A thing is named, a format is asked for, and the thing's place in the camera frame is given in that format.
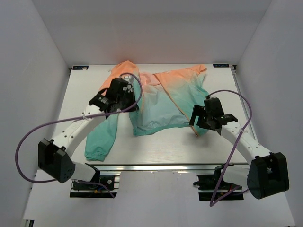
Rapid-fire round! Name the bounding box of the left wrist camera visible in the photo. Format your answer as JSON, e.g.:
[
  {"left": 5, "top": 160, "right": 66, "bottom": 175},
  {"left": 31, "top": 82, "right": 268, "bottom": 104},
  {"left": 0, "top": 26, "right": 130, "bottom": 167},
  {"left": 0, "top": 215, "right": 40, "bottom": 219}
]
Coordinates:
[{"left": 107, "top": 78, "right": 133, "bottom": 98}]

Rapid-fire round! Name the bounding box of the right blue corner label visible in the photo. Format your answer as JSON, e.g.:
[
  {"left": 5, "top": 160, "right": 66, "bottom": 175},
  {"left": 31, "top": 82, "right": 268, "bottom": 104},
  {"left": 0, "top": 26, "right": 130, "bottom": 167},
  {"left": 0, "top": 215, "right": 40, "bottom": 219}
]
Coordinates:
[{"left": 213, "top": 63, "right": 230, "bottom": 68}]

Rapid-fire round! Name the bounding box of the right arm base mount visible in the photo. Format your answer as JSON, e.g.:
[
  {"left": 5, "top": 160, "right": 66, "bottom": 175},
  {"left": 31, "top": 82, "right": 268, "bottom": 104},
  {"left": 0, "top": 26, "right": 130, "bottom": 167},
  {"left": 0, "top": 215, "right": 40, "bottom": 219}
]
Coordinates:
[{"left": 193, "top": 174, "right": 244, "bottom": 201}]

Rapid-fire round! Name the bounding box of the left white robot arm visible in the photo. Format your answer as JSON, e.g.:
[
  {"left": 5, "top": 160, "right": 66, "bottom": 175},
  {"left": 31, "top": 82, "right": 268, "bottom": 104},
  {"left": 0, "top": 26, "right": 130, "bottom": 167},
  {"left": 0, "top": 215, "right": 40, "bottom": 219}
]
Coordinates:
[{"left": 38, "top": 89, "right": 138, "bottom": 189}]

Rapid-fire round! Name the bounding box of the white front panel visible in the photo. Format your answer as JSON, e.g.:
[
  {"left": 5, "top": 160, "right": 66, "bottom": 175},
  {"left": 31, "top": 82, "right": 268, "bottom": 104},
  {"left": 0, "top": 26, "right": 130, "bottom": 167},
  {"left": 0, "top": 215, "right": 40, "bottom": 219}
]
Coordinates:
[{"left": 24, "top": 172, "right": 294, "bottom": 227}]

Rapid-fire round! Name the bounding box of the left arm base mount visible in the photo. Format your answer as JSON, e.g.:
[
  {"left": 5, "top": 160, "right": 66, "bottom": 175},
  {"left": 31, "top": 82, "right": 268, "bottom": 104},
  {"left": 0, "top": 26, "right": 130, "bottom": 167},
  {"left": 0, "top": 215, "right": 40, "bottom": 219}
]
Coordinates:
[{"left": 70, "top": 171, "right": 120, "bottom": 199}]

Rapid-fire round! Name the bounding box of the orange and teal jacket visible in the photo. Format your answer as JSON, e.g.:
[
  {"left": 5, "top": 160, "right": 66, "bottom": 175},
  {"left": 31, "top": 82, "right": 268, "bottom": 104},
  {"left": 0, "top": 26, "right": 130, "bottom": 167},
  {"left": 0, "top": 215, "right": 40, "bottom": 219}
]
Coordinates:
[{"left": 84, "top": 60, "right": 208, "bottom": 161}]

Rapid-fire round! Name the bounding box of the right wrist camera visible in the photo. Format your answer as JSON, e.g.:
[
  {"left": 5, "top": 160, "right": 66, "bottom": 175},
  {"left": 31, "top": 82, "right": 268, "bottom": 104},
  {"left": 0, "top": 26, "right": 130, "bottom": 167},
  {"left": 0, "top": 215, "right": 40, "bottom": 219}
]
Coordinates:
[{"left": 204, "top": 96, "right": 224, "bottom": 117}]

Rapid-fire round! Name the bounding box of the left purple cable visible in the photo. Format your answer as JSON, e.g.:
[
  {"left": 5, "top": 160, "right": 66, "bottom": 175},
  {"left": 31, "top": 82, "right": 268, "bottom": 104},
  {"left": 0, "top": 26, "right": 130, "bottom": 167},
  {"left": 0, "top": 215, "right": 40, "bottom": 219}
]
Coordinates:
[{"left": 15, "top": 72, "right": 143, "bottom": 199}]

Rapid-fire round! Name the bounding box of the blue corner label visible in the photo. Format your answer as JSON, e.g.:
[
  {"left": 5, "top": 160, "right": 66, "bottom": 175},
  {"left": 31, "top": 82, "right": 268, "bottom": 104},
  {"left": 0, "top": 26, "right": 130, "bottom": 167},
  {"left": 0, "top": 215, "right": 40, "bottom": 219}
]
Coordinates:
[
  {"left": 213, "top": 63, "right": 230, "bottom": 68},
  {"left": 72, "top": 65, "right": 89, "bottom": 70}
]

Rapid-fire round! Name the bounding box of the left blue corner label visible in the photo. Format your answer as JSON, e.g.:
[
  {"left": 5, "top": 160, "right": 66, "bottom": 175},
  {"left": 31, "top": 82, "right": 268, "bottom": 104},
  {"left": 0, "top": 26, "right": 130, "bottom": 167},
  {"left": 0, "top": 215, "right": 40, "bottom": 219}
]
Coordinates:
[{"left": 72, "top": 65, "right": 89, "bottom": 70}]

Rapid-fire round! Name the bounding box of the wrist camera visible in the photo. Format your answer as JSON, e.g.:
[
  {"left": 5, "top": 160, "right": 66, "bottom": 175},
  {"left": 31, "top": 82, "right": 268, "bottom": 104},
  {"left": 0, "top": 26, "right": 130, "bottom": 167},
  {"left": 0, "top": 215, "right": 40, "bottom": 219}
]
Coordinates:
[
  {"left": 204, "top": 96, "right": 224, "bottom": 117},
  {"left": 107, "top": 78, "right": 133, "bottom": 98}
]

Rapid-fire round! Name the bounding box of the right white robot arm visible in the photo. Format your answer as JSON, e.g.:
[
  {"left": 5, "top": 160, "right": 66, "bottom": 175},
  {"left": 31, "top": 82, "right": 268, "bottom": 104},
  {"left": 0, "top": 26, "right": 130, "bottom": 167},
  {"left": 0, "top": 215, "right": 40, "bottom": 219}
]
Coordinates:
[{"left": 189, "top": 105, "right": 289, "bottom": 199}]

